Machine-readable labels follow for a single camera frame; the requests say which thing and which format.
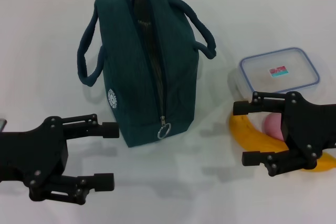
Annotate dark teal insulated lunch bag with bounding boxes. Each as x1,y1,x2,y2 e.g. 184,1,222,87
77,0,217,149

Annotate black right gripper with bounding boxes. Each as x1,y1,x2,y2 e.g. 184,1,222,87
233,91,336,177

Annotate clear food container blue seal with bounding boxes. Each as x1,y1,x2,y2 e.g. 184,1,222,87
230,47,322,102

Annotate pink toy peach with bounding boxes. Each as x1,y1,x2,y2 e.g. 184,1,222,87
264,114,286,141

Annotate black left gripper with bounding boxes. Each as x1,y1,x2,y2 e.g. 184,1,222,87
0,113,120,206

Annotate yellow banana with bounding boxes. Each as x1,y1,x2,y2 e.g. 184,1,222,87
229,114,336,174

